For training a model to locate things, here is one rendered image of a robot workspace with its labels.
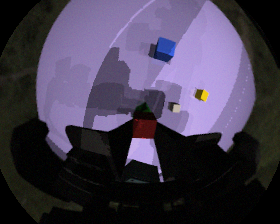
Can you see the red block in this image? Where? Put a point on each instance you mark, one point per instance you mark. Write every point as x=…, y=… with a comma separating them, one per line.
x=144, y=124

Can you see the yellow block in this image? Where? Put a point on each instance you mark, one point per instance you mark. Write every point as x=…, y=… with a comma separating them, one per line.
x=201, y=95

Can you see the blue cube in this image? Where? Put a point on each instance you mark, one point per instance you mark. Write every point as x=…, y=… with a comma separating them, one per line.
x=165, y=49

